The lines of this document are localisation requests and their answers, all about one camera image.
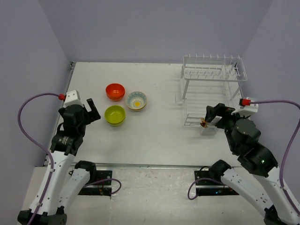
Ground gold leaf-shaped utensil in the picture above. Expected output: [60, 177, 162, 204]
[200, 118, 207, 128]

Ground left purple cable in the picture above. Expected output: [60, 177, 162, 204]
[17, 92, 122, 225]

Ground beige bowl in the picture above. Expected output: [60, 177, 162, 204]
[126, 91, 147, 107]

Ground green bowl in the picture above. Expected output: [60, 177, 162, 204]
[105, 117, 126, 127]
[105, 105, 126, 125]

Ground floral patterned white bowl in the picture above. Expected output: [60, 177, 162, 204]
[127, 105, 146, 112]

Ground purple cable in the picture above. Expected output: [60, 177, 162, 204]
[187, 98, 300, 216]
[17, 92, 122, 225]

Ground white cutlery holder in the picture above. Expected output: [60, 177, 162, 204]
[200, 117, 220, 135]

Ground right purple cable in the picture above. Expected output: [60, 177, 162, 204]
[187, 98, 300, 216]

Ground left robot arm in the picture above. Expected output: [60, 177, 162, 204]
[17, 98, 101, 225]

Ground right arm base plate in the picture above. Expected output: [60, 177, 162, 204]
[194, 169, 239, 196]

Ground white wire dish rack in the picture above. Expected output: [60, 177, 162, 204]
[175, 54, 248, 127]

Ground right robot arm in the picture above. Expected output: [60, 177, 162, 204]
[202, 98, 300, 225]

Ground orange bowl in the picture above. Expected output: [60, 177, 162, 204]
[106, 94, 125, 101]
[105, 83, 126, 99]

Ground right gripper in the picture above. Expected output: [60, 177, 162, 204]
[204, 102, 248, 151]

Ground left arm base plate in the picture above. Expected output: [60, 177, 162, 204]
[78, 170, 113, 197]

